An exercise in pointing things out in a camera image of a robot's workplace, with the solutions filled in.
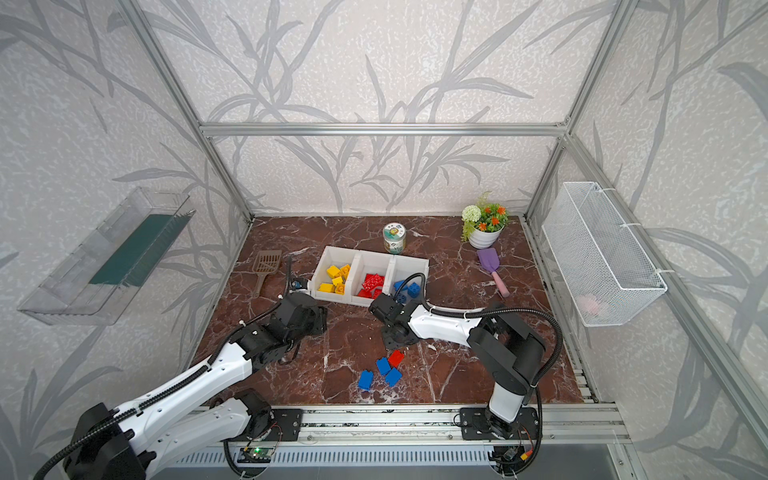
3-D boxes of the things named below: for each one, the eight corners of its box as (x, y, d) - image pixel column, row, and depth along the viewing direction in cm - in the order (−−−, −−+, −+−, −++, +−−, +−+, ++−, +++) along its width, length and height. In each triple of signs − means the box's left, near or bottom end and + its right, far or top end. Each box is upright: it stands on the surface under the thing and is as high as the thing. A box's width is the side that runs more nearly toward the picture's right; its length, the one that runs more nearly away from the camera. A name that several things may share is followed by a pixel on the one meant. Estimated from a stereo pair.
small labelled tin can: (384, 254, 111) (382, 239, 104) (385, 237, 116) (383, 222, 109) (405, 254, 111) (405, 239, 104) (405, 237, 116) (405, 222, 109)
